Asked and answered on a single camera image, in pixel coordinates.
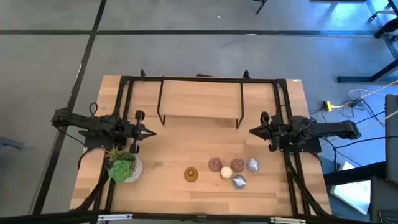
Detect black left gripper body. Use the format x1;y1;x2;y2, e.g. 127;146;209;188
119;110;146;154

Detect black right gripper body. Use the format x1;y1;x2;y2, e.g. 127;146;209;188
260;111;285;153

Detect blue white glass candle holder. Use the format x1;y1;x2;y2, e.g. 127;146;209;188
246;157;261;173

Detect pink ribbed glass candle holder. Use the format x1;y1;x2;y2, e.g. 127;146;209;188
208;157;223;172
230;157;246;174

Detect red patterned votive candle bowl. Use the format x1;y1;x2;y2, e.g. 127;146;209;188
220;166;234;180

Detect amber ribbed glass candle holder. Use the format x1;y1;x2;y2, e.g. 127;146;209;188
183;167;199;183

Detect green succulent in white pot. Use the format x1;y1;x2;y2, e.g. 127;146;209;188
104;147;144;184

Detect wooden shelf riser black legs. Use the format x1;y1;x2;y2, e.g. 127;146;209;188
156;76;245;130

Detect black bar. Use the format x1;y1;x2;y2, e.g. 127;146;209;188
323;161;387;187

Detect white panel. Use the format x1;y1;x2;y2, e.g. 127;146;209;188
329;161;371;215

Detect dark grey cabinet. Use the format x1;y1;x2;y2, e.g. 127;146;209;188
384;94;398;184

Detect black overhead beam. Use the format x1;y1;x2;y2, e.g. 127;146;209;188
0;210;398;224

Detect grey floor object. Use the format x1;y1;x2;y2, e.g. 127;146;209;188
0;136;25;151

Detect black tripod leg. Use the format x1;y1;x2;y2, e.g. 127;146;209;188
253;0;267;15

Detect black box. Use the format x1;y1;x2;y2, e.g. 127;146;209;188
369;176;398;224

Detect grey metal desk leg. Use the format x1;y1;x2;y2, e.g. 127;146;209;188
366;0;398;60

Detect person's leg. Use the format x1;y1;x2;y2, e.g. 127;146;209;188
374;17;398;39

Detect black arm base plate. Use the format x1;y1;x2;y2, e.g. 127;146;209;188
278;136;322;154
78;129;128;151

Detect black aluminium table frame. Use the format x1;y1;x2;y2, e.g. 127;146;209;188
70;68;332;218

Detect silver bracket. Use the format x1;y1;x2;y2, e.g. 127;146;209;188
97;213;134;222
269;216;307;224

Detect white floor cable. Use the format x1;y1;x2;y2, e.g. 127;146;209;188
347;88;377;101

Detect black floor cable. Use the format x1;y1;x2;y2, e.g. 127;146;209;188
360;98;388;127
334;135;398;151

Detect blue desk foot frame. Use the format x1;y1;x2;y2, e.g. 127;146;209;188
337;58;398;84

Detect beige cord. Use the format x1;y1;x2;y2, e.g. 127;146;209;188
331;79;398;109
357;110;398;134

